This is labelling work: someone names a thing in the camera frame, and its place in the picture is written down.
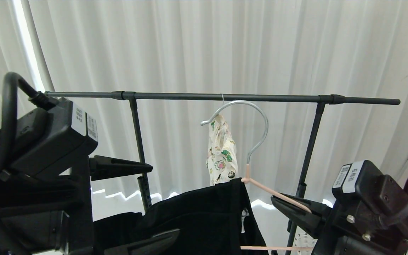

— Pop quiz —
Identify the black garment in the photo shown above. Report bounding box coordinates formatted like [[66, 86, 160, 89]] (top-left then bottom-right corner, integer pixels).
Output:
[[93, 178, 270, 255]]

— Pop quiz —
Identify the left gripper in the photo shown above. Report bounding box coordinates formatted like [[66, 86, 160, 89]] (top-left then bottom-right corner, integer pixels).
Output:
[[0, 155, 181, 255]]

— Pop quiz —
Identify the black clothes rack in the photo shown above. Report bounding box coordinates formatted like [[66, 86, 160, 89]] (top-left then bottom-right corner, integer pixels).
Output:
[[45, 91, 401, 255]]

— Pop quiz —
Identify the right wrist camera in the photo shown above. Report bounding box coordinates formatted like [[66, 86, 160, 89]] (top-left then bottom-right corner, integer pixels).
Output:
[[326, 160, 408, 250]]

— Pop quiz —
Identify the white curtain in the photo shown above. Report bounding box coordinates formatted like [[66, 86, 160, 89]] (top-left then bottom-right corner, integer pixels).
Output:
[[0, 0, 408, 213]]

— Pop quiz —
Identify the cream printed garment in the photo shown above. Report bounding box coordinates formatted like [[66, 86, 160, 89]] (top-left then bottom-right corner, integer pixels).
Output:
[[206, 114, 239, 186]]

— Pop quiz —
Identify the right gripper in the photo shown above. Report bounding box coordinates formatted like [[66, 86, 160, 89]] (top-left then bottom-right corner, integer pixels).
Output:
[[270, 193, 408, 255]]

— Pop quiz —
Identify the white laundry basket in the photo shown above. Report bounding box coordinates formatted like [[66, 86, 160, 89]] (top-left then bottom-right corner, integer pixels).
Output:
[[293, 227, 318, 255]]

